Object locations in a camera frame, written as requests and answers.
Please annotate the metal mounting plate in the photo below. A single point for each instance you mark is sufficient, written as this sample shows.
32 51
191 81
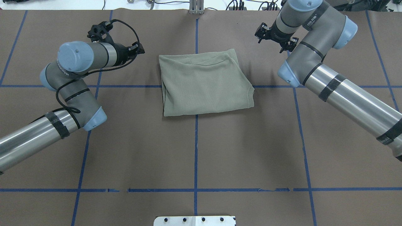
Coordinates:
195 221

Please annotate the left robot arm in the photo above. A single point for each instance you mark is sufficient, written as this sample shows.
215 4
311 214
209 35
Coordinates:
79 108

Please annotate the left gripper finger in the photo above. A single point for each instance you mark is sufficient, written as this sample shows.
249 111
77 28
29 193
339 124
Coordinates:
136 49

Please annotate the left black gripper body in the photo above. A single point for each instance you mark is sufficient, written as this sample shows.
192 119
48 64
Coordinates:
122 53

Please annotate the olive green t-shirt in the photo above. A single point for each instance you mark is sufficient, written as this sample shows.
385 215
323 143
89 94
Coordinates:
202 83

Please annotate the aluminium frame post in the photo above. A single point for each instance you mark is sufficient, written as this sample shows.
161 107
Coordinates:
196 7

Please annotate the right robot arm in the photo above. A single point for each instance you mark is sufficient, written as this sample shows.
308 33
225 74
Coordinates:
310 30

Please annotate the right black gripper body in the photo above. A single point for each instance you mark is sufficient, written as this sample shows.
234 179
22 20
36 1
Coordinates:
278 36

